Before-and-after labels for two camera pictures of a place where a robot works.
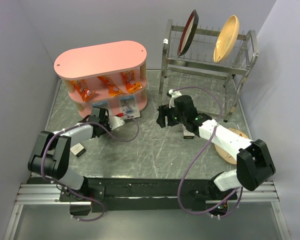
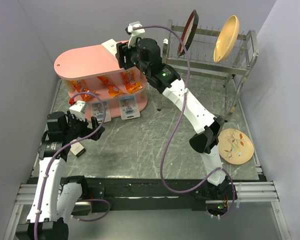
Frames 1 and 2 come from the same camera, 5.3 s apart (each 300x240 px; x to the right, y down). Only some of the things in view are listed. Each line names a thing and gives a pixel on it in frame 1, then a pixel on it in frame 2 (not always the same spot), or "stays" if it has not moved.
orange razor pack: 131,85 stays
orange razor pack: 84,92 stays
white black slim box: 188,134 -> 111,45
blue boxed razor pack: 96,107 stays
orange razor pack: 113,89 stays
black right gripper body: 173,115 -> 131,55
